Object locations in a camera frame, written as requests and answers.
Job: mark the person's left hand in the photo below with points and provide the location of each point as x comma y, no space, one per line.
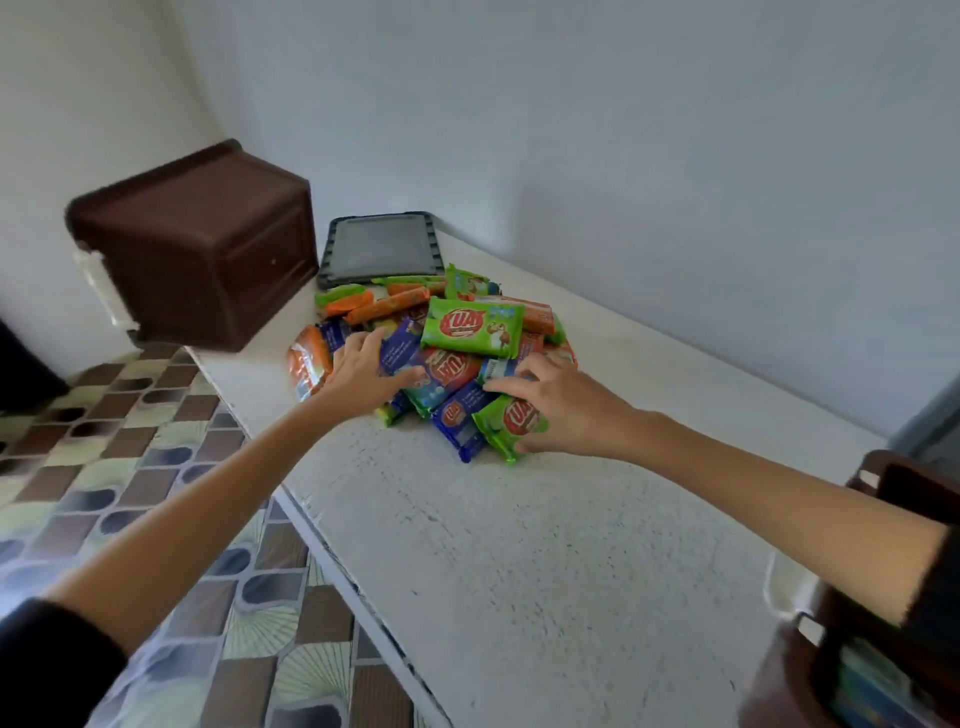
356,382

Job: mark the person's right hand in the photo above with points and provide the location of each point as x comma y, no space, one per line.
577,416

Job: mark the person's right thumb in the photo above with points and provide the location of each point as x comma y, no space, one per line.
531,444

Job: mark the person's left thumb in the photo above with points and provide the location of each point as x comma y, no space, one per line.
403,377

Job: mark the green snack packet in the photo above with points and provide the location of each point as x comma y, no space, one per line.
517,420

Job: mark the person's left forearm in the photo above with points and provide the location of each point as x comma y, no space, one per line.
202,510

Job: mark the person's right forearm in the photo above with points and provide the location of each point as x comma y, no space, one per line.
780,510

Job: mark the pile of snack packets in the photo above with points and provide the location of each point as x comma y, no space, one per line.
469,326

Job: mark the black tablet with rugged case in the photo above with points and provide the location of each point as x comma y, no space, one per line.
381,249

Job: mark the brown plastic storage box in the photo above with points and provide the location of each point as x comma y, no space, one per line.
885,675
202,247

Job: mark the white box latch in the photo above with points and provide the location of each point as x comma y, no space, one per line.
791,589
105,289

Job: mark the dark furniture piece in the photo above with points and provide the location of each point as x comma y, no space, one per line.
26,371

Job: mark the blue snack packet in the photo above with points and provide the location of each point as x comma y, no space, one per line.
874,694

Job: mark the black right sleeve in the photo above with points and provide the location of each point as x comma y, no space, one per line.
937,592

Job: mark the black sleeve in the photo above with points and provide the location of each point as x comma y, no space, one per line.
52,667
937,592

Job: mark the black left sleeve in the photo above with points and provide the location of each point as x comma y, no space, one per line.
52,667

